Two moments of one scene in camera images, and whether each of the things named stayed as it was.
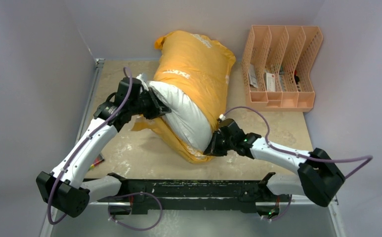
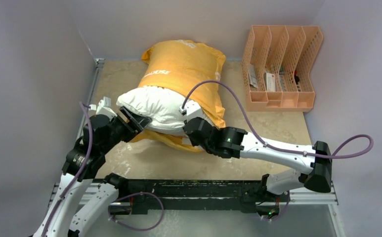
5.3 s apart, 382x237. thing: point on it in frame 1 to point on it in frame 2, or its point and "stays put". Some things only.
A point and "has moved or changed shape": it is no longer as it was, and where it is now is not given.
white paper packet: (252, 76) stays put
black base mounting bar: (140, 195) stays put
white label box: (270, 82) stays put
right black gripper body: (231, 144) to (209, 148)
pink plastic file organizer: (276, 64) stays put
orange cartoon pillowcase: (198, 66) has moved or changed shape
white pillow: (185, 119) has moved or changed shape
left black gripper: (157, 106) to (137, 123)
